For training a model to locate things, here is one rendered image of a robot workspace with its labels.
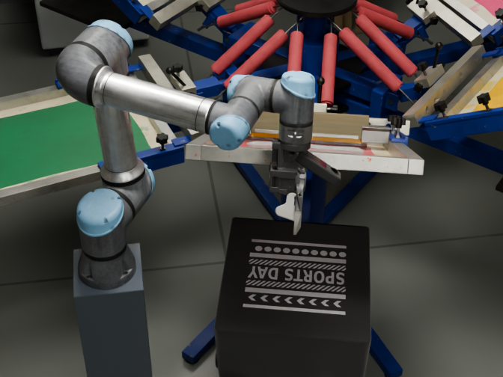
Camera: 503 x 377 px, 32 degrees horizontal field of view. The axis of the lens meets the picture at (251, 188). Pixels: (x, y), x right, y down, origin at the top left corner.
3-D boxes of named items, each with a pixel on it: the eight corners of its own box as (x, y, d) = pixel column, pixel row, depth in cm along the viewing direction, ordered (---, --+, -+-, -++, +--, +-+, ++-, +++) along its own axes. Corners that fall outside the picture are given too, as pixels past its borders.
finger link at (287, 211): (274, 233, 196) (277, 193, 199) (300, 235, 196) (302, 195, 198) (273, 230, 193) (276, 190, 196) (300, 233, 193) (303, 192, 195)
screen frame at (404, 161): (423, 175, 211) (424, 159, 211) (185, 158, 215) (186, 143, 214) (394, 146, 289) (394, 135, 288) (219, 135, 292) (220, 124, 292)
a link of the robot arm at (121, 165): (96, 222, 231) (55, 40, 197) (122, 188, 241) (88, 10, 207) (136, 231, 227) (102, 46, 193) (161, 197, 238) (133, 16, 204)
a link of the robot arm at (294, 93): (284, 67, 194) (321, 72, 191) (282, 114, 198) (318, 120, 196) (272, 75, 187) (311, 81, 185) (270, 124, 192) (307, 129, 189)
